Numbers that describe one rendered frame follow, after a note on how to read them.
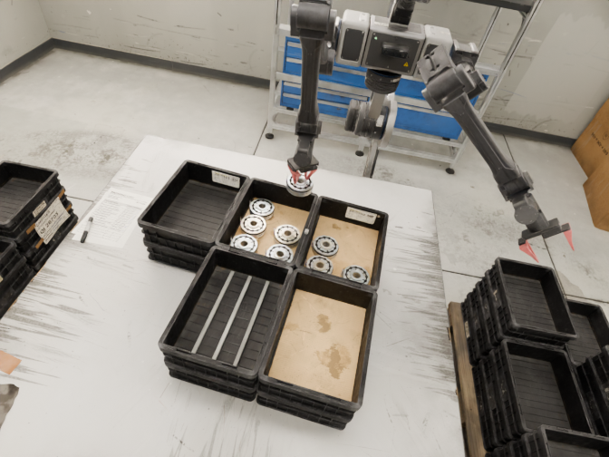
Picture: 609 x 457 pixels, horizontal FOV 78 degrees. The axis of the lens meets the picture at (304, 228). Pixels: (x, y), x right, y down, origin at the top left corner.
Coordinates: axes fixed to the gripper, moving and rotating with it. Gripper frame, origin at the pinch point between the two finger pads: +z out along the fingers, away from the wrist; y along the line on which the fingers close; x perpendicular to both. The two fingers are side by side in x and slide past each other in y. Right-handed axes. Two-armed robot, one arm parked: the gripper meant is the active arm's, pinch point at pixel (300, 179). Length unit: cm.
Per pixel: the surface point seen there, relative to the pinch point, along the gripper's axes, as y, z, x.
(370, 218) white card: 26.5, 17.1, -16.7
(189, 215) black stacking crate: -39.0, 22.2, 19.0
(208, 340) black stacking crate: -51, 21, -36
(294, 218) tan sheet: 0.1, 22.4, 0.1
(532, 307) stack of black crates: 99, 57, -74
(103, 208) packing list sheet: -69, 35, 50
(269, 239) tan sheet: -15.0, 22.0, -6.0
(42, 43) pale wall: -81, 100, 374
